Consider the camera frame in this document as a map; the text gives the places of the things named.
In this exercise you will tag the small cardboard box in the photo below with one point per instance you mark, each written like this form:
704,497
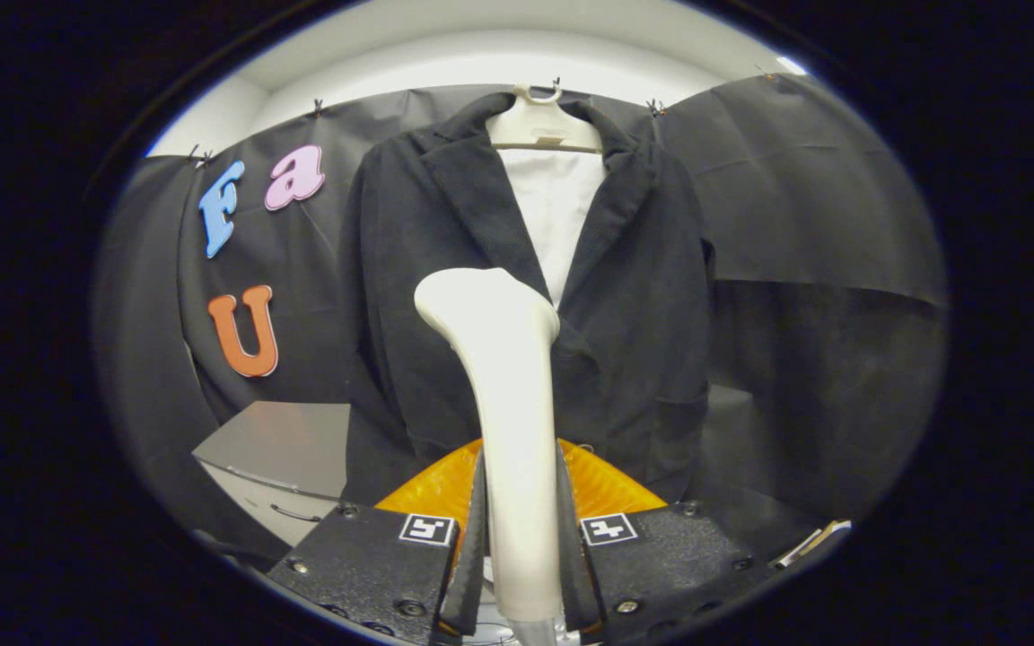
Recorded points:
809,543

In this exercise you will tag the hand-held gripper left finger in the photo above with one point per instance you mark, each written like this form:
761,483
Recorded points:
364,565

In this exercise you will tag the white mannequin torso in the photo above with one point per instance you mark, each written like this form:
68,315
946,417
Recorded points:
553,197

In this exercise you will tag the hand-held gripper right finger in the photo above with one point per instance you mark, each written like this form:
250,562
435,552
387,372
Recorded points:
670,565

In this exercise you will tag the ceiling light panel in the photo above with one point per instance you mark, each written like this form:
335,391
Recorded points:
791,65

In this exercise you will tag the black backdrop cloth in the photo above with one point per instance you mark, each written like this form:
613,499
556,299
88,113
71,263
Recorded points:
822,224

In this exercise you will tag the white garment steamer head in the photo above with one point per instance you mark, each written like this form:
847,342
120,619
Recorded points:
517,404

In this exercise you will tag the grey drawer cabinet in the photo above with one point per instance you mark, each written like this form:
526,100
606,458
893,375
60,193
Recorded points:
284,440

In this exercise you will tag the black suit jacket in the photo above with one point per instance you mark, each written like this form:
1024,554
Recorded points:
643,314

